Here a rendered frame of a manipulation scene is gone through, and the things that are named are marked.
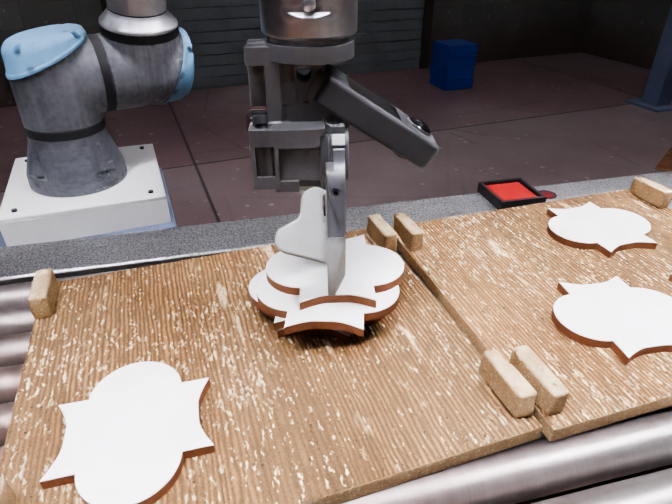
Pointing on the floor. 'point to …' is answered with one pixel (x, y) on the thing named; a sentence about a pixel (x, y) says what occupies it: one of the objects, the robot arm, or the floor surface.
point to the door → (421, 32)
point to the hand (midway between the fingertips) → (336, 252)
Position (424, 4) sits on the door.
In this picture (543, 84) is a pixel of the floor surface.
